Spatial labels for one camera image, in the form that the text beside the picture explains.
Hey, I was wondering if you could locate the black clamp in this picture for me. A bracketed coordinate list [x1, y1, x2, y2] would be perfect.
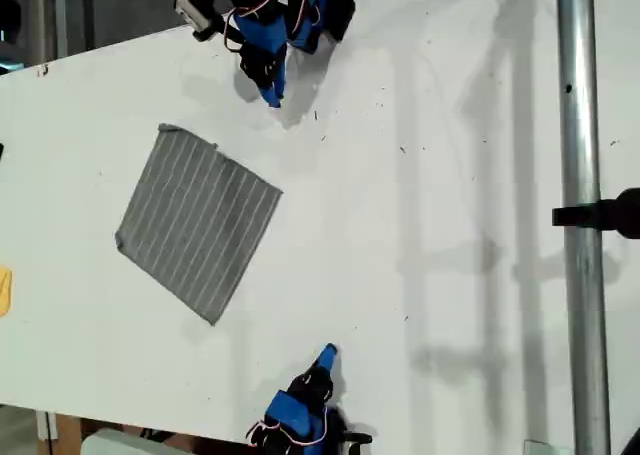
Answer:
[551, 187, 640, 240]

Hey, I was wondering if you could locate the steel post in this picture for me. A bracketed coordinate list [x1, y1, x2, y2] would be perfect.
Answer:
[554, 0, 612, 455]

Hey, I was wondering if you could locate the grey striped towel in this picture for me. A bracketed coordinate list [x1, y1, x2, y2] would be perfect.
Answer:
[114, 123, 285, 327]

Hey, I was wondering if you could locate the yellow object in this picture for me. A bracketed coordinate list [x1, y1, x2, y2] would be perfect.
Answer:
[0, 267, 14, 319]

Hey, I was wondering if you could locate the white box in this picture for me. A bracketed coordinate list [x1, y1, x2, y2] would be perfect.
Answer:
[79, 427, 201, 455]

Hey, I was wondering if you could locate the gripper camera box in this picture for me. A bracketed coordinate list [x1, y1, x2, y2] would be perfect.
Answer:
[173, 0, 227, 43]

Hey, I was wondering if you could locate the wooden table leg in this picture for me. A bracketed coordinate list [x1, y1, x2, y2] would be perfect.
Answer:
[34, 410, 84, 455]

